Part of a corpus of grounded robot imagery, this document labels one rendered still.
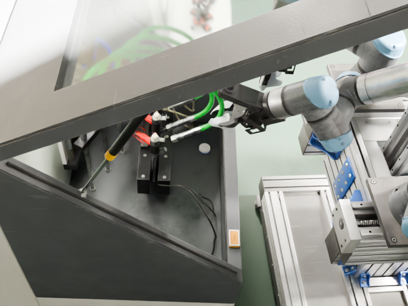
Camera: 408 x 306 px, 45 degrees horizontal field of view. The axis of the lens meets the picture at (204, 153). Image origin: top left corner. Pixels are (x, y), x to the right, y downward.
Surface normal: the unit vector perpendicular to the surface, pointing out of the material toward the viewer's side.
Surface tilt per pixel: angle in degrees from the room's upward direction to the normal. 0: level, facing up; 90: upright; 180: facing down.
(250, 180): 0
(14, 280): 90
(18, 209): 90
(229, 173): 0
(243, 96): 22
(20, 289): 90
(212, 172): 0
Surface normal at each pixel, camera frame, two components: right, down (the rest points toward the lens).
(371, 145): 0.08, -0.60
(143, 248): 0.00, 0.80
